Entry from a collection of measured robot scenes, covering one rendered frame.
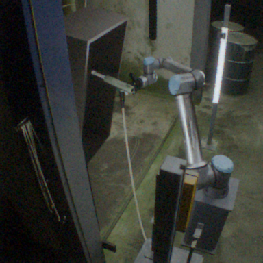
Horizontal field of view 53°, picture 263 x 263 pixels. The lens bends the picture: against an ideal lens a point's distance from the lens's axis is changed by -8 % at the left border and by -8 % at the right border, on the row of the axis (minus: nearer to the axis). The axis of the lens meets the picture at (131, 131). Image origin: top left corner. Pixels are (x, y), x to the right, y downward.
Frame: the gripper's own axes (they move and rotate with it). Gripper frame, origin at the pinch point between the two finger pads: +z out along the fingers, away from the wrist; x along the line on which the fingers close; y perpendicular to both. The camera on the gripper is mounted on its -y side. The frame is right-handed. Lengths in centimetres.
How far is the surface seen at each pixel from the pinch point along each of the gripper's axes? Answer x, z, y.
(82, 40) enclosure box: -12, 37, -50
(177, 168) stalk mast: -113, 80, -49
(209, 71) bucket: 71, -254, 88
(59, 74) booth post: -62, 80, -59
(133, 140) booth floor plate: 49, -58, 107
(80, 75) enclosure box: -7.9, 38.3, -27.1
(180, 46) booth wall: 70, -167, 25
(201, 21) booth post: 45, -176, -14
